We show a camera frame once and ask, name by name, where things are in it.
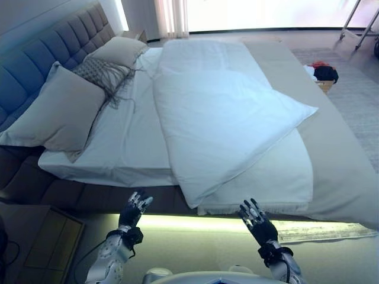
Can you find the silver robot torso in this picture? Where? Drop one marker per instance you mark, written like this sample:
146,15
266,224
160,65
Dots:
192,275

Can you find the brown upholstered bed frame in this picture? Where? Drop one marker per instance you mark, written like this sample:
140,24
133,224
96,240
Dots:
74,193

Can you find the grey floor rug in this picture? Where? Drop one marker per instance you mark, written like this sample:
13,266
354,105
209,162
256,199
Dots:
355,97

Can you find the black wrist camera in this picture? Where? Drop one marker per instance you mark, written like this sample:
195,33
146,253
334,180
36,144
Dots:
271,253
134,235

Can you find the patterned fringed cushion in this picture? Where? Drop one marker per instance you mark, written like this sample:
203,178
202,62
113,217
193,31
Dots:
100,72

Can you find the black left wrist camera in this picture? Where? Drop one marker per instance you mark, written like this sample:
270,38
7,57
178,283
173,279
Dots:
134,235

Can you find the under-bed light strip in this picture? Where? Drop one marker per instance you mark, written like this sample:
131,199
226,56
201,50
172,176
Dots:
192,223

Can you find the small beige pillow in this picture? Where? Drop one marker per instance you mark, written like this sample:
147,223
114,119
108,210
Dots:
121,50

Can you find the sheer striped curtain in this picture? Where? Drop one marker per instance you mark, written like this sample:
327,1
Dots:
177,14

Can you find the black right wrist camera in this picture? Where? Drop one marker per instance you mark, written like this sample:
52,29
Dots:
271,253

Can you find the white duvet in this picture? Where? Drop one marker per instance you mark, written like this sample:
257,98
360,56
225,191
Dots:
225,118

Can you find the large beige pillow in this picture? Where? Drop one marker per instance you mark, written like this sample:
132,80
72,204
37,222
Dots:
56,118

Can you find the large wooden nightstand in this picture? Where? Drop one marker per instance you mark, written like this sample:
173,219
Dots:
44,236

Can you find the black garment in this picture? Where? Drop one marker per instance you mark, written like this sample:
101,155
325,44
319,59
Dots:
327,73

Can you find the red garment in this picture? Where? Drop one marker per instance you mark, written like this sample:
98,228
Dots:
318,64

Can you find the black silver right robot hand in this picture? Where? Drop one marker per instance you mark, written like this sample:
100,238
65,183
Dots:
265,232

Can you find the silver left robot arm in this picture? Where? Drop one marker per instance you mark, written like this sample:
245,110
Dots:
108,257

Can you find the tufted upholstered headboard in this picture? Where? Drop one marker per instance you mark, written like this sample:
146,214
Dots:
44,50

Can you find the wooden laundry basket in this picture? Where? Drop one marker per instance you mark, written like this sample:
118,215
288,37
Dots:
325,85

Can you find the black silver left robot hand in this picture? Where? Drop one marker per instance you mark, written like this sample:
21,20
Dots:
130,214

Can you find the white bed sheet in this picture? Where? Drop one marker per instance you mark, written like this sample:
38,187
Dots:
133,133

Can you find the beige bed runner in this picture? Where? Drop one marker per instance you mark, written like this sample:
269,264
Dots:
334,165

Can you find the white garment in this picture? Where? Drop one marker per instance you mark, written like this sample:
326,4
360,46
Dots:
310,71

